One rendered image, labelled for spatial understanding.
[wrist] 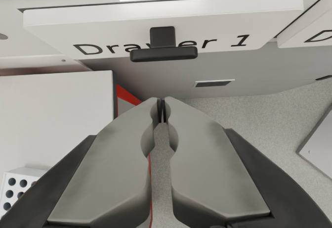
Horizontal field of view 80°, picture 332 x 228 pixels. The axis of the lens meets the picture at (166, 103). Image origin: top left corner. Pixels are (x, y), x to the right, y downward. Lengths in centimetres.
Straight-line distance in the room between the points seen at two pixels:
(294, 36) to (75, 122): 37
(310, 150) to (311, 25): 106
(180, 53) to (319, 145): 118
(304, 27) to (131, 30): 21
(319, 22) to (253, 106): 94
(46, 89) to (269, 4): 37
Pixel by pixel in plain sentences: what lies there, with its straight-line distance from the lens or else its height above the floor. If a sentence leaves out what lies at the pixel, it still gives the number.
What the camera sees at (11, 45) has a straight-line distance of 38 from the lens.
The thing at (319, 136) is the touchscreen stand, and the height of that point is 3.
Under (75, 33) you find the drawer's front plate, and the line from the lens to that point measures 26.
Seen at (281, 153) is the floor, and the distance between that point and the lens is 128.
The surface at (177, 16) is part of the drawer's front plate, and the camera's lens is 22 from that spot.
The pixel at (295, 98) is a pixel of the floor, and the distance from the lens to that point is 132.
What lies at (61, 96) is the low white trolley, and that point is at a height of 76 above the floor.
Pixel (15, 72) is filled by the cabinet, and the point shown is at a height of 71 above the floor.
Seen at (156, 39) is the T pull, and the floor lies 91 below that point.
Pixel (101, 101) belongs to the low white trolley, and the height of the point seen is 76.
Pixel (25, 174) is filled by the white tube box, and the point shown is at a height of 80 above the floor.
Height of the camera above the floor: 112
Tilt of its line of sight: 84 degrees down
